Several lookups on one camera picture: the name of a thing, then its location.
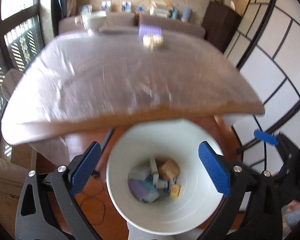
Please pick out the photo frame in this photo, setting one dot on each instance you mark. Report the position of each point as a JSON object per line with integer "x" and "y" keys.
{"x": 86, "y": 9}
{"x": 140, "y": 9}
{"x": 126, "y": 6}
{"x": 106, "y": 5}

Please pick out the small teal cup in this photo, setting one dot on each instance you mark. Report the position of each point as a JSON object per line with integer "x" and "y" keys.
{"x": 174, "y": 14}

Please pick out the brown sofa cushion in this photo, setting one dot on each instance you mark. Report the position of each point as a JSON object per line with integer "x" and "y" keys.
{"x": 114, "y": 19}
{"x": 173, "y": 25}

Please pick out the yellow plastic cap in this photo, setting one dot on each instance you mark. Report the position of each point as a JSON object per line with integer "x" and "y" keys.
{"x": 175, "y": 191}

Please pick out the purple ribbed plastic cup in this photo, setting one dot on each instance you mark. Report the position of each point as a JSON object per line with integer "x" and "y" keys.
{"x": 139, "y": 191}

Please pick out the photo frame far left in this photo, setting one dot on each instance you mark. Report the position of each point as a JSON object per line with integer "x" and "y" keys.
{"x": 86, "y": 9}

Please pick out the stack of books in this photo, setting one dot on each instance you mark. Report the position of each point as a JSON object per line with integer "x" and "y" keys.
{"x": 161, "y": 9}

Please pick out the person right hand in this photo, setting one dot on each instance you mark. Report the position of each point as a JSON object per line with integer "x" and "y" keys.
{"x": 291, "y": 216}

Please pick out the brown sofa left cushion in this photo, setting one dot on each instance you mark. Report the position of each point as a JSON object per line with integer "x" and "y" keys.
{"x": 114, "y": 19}

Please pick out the dark wooden cabinet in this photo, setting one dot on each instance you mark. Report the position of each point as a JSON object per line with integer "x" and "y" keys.
{"x": 220, "y": 23}

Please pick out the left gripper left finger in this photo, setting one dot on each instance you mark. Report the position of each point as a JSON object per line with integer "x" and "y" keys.
{"x": 35, "y": 218}

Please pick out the grey blue cylinder speaker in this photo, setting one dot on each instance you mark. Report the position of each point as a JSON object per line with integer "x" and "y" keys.
{"x": 186, "y": 14}

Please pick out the blue white tissue pack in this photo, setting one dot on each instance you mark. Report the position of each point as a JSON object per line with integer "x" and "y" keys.
{"x": 162, "y": 184}

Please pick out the purple hair roller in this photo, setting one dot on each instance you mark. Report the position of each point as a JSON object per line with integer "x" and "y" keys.
{"x": 145, "y": 30}

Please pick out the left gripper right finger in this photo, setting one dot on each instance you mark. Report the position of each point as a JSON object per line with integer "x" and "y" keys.
{"x": 262, "y": 219}

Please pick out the white blue medicine box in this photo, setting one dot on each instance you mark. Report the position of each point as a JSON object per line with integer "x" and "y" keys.
{"x": 153, "y": 165}

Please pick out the brown cardboard box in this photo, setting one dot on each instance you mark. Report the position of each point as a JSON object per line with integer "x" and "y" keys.
{"x": 169, "y": 170}

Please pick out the white trash bin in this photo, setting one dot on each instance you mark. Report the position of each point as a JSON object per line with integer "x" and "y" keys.
{"x": 177, "y": 140}

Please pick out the brown sofa right cushion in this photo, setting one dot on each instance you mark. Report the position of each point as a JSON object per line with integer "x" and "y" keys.
{"x": 173, "y": 25}

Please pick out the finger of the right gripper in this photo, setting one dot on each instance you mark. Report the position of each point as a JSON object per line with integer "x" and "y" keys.
{"x": 265, "y": 137}

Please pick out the white translucent plastic box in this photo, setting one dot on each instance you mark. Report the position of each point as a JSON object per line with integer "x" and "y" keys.
{"x": 140, "y": 173}

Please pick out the large white teacup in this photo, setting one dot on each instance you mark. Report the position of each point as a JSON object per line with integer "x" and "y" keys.
{"x": 91, "y": 23}

